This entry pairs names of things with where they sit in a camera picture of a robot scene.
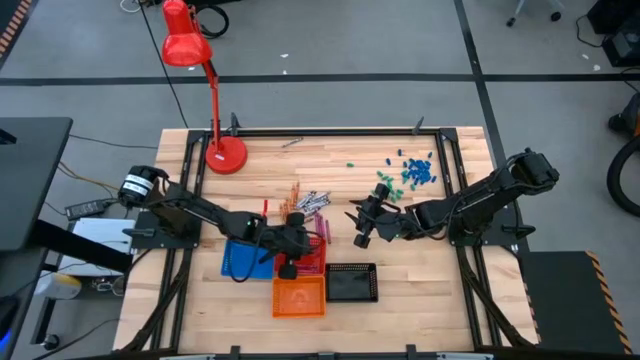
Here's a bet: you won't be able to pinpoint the white yellow plastic object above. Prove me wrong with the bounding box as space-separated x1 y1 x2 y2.
37 273 82 300

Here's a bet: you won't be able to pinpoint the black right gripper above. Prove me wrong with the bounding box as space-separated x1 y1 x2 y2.
343 182 404 250

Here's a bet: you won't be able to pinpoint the black power adapter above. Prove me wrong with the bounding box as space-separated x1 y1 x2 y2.
64 198 109 221

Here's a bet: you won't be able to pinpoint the black cable coil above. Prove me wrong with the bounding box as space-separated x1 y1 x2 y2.
197 2 231 40

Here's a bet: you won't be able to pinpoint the black lamp cable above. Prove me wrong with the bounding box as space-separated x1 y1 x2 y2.
137 0 190 130

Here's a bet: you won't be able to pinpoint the yellow cable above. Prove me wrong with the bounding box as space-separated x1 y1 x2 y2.
58 162 121 196

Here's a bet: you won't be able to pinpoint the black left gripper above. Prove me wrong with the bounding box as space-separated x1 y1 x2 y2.
257 212 324 281

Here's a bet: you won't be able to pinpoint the clear glasses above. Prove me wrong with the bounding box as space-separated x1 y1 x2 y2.
92 277 126 297

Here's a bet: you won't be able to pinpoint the black equipment case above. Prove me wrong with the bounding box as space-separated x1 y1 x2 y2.
587 0 640 69

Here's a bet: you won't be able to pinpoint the black aluminium table frame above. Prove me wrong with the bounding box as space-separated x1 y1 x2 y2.
117 127 540 360

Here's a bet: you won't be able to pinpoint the white flat box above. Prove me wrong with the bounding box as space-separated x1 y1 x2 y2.
72 218 137 277

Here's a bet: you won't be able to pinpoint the blue plastic basket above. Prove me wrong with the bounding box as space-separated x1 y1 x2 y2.
220 238 277 281

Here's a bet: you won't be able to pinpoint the orange black vacuum cleaner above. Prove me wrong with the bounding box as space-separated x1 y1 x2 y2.
608 92 640 139

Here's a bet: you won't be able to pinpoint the black floor cable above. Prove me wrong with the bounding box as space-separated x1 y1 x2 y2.
69 133 160 150

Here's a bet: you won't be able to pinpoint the black yellow-striped floor mat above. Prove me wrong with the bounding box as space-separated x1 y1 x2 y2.
0 0 34 69
518 250 635 355

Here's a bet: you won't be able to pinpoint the black plastic basket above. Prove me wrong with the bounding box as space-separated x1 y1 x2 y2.
325 262 380 304

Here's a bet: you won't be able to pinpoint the red desk lamp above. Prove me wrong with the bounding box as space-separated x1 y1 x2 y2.
160 0 250 176

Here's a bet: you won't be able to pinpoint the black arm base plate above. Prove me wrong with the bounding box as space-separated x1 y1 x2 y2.
122 208 204 250
444 206 536 247

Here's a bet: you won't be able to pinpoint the black vacuum hose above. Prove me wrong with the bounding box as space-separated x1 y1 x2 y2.
606 137 640 217

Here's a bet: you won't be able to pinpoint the white frame office chair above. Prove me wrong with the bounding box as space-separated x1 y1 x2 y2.
505 0 564 27

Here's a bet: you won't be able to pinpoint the red plastic basket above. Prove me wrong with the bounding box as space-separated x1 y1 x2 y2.
273 237 328 277

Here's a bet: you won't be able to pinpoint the orange plastic basket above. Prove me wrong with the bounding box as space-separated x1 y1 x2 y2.
271 275 328 320

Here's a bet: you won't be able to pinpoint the black desk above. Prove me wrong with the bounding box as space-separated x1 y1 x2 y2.
0 117 134 360

